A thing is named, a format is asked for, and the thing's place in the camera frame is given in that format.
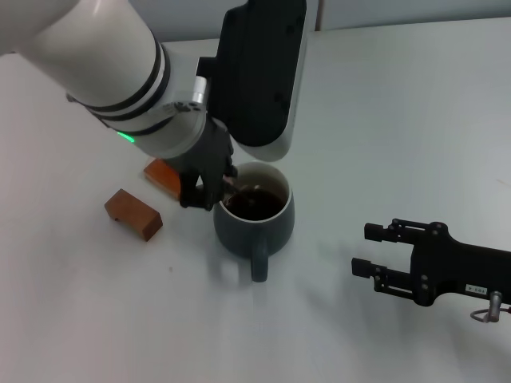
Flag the glossy orange wooden block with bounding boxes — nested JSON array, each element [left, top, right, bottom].
[[143, 158, 183, 200]]

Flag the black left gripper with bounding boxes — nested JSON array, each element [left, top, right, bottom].
[[165, 117, 240, 211]]

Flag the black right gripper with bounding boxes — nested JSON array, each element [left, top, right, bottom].
[[351, 218, 511, 308]]

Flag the pink handled metal spoon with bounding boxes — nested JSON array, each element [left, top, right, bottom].
[[222, 174, 267, 200]]

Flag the dark grey ceramic mug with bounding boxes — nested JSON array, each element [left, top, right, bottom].
[[212, 161, 296, 283]]

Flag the right wrist cable with connector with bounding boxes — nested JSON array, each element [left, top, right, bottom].
[[469, 290, 505, 325]]

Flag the dark coffee liquid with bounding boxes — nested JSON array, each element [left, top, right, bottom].
[[223, 187, 288, 223]]

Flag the black white wrist camera housing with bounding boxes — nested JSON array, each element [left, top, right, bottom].
[[196, 0, 309, 163]]

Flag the notched brown wooden block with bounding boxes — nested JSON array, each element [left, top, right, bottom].
[[104, 188, 164, 242]]

